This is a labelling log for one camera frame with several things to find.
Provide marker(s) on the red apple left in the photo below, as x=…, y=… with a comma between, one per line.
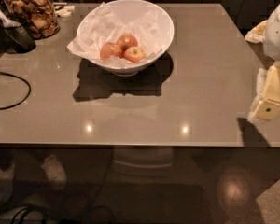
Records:
x=110, y=49

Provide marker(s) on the yellow white cloth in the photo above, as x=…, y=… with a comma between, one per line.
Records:
x=256, y=34

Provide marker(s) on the red yellow apple front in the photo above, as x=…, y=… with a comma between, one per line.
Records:
x=134, y=54

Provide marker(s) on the white paper liner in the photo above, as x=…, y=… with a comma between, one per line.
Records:
x=99, y=28

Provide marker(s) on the white plastic spoon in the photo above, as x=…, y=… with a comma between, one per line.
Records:
x=8, y=23

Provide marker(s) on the red apple back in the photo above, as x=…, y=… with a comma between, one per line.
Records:
x=126, y=41

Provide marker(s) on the black round lid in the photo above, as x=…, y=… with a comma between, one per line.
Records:
x=20, y=39

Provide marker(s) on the white shoe left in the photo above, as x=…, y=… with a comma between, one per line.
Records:
x=6, y=183

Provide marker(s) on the white shoe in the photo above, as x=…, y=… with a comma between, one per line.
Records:
x=6, y=183
x=54, y=172

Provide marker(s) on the small white items on table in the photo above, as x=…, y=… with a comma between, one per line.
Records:
x=63, y=10

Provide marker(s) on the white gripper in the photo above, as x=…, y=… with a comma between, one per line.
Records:
x=278, y=34

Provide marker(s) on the glass jar of dried chips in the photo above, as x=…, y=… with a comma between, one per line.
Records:
x=39, y=15

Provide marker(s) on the white shoe right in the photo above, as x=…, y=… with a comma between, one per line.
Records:
x=54, y=172

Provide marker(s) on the white ceramic bowl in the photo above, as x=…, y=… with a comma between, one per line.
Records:
x=137, y=13

